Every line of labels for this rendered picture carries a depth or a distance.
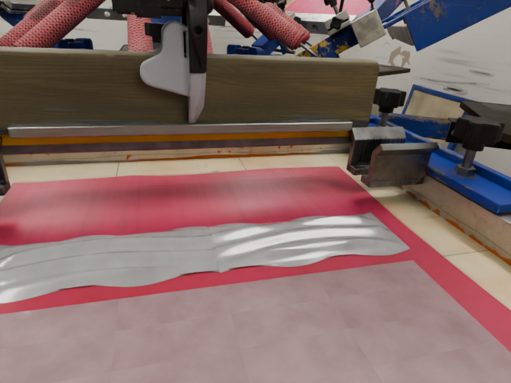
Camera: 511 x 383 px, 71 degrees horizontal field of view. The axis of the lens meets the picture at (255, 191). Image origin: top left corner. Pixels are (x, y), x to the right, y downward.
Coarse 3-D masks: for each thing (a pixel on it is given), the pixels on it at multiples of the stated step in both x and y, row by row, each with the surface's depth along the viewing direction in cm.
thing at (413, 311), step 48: (240, 192) 42; (288, 192) 43; (336, 192) 44; (240, 288) 27; (288, 288) 28; (336, 288) 28; (384, 288) 28; (432, 288) 29; (480, 288) 29; (240, 336) 23; (288, 336) 23; (336, 336) 24; (384, 336) 24; (432, 336) 24; (480, 336) 24
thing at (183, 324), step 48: (48, 192) 40; (96, 192) 40; (144, 192) 41; (192, 192) 42; (0, 240) 31; (48, 240) 32; (96, 288) 26; (144, 288) 27; (192, 288) 27; (0, 336) 22; (48, 336) 22; (96, 336) 23; (144, 336) 23; (192, 336) 23
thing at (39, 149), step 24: (48, 144) 36; (72, 144) 36; (96, 144) 37; (120, 144) 38; (144, 144) 38; (168, 144) 39; (192, 144) 40; (216, 144) 40; (240, 144) 41; (264, 144) 42; (288, 144) 43; (312, 144) 44
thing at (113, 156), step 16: (320, 144) 55; (336, 144) 56; (16, 160) 45; (32, 160) 46; (48, 160) 46; (64, 160) 47; (80, 160) 47; (96, 160) 48; (112, 160) 48; (128, 160) 49; (144, 160) 49; (432, 176) 41; (416, 192) 43; (432, 192) 41; (448, 192) 38; (432, 208) 41; (448, 208) 38; (464, 208) 36; (480, 208) 35; (464, 224) 37; (480, 224) 35; (496, 224) 33; (480, 240) 35; (496, 240) 33
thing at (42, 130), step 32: (32, 128) 33; (64, 128) 33; (96, 128) 34; (128, 128) 35; (160, 128) 36; (192, 128) 37; (224, 128) 37; (256, 128) 38; (288, 128) 39; (320, 128) 40
